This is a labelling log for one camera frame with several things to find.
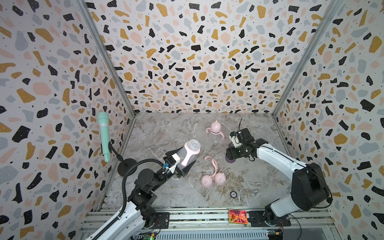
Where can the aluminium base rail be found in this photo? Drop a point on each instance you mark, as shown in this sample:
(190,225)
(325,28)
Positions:
(214,222)

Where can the clear baby bottle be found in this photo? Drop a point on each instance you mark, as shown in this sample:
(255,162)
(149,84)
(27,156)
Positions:
(177,183)
(215,138)
(186,155)

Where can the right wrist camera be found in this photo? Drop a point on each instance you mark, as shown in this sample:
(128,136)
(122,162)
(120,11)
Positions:
(235,140)

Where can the orange pink card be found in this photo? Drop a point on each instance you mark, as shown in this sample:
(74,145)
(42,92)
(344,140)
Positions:
(238,217)

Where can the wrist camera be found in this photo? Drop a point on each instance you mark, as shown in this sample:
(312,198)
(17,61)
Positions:
(171,163)
(235,140)

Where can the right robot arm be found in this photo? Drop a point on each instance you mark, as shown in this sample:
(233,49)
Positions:
(308,185)

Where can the mint green microphone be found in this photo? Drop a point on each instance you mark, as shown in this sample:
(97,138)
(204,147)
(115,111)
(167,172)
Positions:
(103,120)

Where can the small black round cap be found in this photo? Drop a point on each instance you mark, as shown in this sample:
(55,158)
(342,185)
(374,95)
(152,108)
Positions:
(233,194)

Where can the black microphone stand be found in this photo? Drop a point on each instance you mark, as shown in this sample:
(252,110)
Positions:
(124,165)

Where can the pink bottle cap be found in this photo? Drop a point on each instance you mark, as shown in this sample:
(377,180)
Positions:
(207,181)
(216,127)
(220,179)

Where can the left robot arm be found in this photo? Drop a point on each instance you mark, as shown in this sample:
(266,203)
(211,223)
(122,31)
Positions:
(137,212)

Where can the clear straw disc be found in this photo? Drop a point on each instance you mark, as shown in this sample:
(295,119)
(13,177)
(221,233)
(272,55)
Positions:
(198,169)
(194,145)

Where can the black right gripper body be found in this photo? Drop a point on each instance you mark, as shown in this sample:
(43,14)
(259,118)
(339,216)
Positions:
(238,152)

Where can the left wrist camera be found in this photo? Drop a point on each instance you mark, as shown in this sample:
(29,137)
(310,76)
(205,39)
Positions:
(171,163)

